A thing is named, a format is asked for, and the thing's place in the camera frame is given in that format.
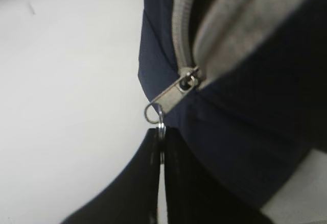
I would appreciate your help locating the navy insulated lunch bag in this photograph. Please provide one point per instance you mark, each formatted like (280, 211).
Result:
(252, 127)

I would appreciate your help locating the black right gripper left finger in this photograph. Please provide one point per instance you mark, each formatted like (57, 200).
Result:
(133, 196)

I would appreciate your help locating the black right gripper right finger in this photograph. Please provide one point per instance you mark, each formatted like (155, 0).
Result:
(193, 195)

